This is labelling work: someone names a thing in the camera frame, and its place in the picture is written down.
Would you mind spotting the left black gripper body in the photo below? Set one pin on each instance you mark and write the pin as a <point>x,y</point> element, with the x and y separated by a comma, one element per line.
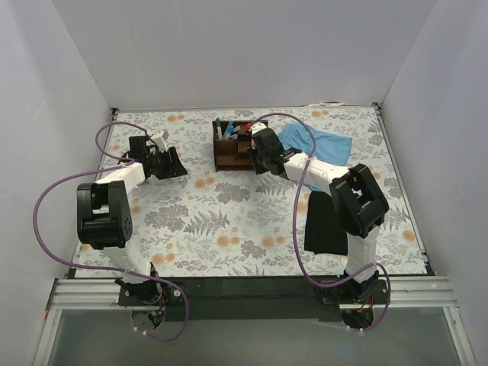
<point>166,163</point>

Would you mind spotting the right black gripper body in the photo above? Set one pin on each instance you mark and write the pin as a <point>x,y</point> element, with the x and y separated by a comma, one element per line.
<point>258,153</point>

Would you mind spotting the dark wooden desk organizer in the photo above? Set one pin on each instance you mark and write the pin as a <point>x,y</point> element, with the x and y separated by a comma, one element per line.
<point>232,155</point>

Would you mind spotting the blue capped white marker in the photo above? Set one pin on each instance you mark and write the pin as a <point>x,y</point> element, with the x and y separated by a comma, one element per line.
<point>228,129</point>

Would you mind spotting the green capped white marker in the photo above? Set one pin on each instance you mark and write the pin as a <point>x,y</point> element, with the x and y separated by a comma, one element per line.
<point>218,129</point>

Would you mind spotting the light blue pen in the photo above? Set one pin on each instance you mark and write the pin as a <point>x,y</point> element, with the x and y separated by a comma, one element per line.
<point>230,136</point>

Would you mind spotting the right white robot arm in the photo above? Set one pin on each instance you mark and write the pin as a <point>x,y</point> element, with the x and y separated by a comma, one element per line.
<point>345,210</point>

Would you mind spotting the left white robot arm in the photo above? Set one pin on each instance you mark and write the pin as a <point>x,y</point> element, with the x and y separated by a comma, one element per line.
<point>104,219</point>

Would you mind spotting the floral patterned table mat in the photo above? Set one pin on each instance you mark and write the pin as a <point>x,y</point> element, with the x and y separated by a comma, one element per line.
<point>238,223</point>

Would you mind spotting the light blue folded shorts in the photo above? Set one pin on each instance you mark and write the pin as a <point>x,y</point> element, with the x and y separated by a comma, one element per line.
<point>330,148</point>

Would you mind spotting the black folded cloth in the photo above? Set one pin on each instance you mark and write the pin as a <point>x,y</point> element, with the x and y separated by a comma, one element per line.
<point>323,232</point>

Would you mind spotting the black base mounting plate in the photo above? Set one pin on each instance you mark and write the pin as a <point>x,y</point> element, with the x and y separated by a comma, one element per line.
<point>254,298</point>

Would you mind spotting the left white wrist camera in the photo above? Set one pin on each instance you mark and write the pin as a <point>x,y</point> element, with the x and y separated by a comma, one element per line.
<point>160,140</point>

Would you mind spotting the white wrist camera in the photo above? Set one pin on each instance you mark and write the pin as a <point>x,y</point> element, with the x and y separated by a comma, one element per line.
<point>254,128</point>
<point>160,140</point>

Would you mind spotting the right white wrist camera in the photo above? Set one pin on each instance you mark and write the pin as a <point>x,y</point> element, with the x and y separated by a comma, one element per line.
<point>254,128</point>

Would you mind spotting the aluminium frame rail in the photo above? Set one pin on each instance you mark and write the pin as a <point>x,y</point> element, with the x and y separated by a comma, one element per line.
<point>256,321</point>

